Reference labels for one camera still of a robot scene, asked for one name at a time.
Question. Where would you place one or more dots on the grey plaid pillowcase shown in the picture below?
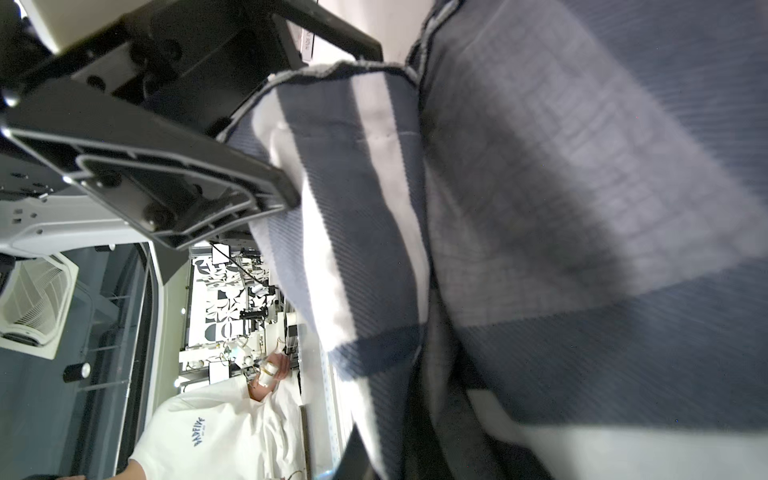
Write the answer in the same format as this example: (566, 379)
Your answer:
(539, 248)

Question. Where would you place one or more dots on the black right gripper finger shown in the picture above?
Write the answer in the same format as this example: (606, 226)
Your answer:
(173, 185)

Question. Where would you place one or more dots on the person in white shirt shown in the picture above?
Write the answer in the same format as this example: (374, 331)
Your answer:
(235, 429)

